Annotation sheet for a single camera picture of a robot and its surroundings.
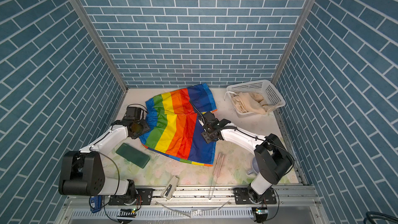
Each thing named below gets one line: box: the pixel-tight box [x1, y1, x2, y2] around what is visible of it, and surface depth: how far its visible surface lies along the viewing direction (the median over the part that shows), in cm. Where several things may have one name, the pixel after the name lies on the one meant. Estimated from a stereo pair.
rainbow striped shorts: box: [139, 82, 218, 167], surface depth 96 cm
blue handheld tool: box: [90, 195, 103, 214], surface depth 71 cm
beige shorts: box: [231, 91, 268, 115], surface depth 98 cm
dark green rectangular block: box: [115, 142, 151, 169], surface depth 88 cm
